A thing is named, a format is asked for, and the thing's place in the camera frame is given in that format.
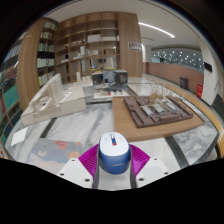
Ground flat white site model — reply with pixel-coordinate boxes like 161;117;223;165
92;84;131;101

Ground white paper sheet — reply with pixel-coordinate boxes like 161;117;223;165
10;126;29;147

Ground brown architectural model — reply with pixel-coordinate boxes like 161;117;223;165
123;94;195;129

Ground dark bookshelf with coloured books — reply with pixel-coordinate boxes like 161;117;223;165
0;32;28;145

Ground group of small ceiling lights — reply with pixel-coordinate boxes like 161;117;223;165
152;49;203;67

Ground long ceiling light strip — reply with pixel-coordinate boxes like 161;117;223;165
138;21;177;39

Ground black bin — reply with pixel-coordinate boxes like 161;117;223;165
179;76;190;91

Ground white architectural model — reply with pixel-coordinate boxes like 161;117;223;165
20;73;88;127

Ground dark grey building model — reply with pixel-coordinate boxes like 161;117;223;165
91;69;129;86

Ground wooden shelf unit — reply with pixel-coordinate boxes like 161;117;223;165
16;11;144;112

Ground white and blue computer mouse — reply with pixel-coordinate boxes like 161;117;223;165
98;131;132;175

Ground grey floral print mouse pad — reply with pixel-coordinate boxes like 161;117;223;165
27;137;85;174

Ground black wall screen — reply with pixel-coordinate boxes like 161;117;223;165
203;61;214;73

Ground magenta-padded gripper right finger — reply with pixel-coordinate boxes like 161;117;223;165
128;143;171;190

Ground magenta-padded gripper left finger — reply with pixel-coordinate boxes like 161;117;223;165
57;143;101;190

